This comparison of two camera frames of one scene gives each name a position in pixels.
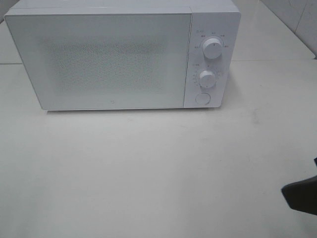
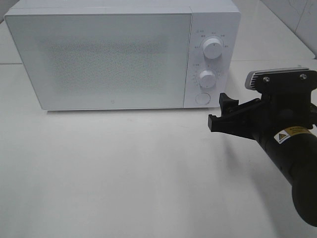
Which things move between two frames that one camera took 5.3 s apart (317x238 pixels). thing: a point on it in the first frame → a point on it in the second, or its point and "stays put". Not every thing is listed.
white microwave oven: [127, 54] stays put
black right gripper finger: [302, 195] → [286, 104]
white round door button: [202, 98] stays put
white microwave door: [105, 61] stays put
